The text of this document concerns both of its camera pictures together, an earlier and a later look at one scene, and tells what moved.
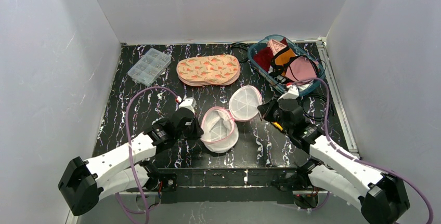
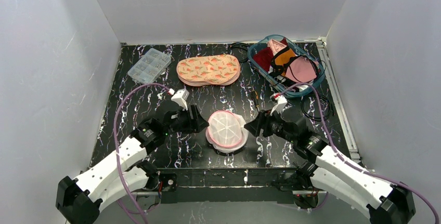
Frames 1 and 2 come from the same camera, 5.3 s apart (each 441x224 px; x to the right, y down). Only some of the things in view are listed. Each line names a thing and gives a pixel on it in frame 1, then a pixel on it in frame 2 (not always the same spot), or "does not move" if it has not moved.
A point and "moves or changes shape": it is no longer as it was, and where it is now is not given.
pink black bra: x=300 y=68 does not move
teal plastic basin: x=283 y=62 does not move
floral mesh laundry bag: x=220 y=69 does not move
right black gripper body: x=268 y=111 -> x=268 y=124
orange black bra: x=278 y=64 does not move
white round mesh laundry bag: x=220 y=131 moves or changes shape
